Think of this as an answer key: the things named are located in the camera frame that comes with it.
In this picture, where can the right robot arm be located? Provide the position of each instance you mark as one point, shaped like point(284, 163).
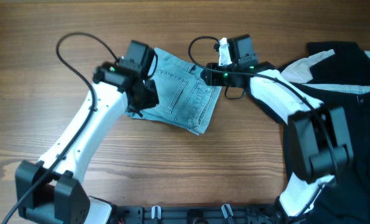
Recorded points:
point(319, 145)

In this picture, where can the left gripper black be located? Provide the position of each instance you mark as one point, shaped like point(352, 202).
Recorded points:
point(152, 98)

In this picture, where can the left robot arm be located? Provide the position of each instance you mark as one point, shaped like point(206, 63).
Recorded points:
point(50, 190)

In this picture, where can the light blue denim jeans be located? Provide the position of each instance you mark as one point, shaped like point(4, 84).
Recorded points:
point(185, 100)

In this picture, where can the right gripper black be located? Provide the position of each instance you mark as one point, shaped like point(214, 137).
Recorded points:
point(214, 80)

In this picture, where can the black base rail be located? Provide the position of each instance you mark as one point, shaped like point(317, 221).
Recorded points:
point(224, 214)

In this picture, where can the black and white shirt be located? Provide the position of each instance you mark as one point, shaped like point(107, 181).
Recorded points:
point(333, 66)

